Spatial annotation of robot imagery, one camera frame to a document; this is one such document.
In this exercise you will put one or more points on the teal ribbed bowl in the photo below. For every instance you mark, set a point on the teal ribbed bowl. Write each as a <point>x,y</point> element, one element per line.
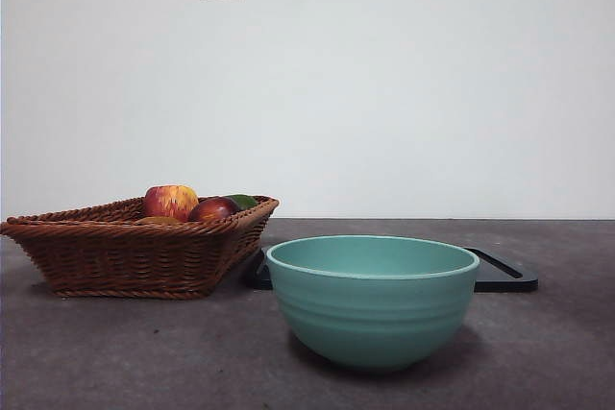
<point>375,319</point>

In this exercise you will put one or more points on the black rectangular tray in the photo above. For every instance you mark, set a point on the black rectangular tray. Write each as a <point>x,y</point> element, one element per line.
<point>504,278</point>

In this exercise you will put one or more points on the green fruit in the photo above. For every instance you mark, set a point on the green fruit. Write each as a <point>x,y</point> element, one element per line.
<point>246,200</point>

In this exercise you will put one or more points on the yellow-brown kiwifruit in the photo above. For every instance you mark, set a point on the yellow-brown kiwifruit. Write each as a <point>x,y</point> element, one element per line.
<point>158,220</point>

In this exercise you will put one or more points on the dark red apple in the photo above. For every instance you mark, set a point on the dark red apple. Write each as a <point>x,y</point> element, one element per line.
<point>214,209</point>

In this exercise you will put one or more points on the red and yellow apple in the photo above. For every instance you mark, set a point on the red and yellow apple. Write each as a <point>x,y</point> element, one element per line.
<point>169,201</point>

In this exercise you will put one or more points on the brown wicker basket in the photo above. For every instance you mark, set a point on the brown wicker basket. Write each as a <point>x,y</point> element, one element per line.
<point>125,256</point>

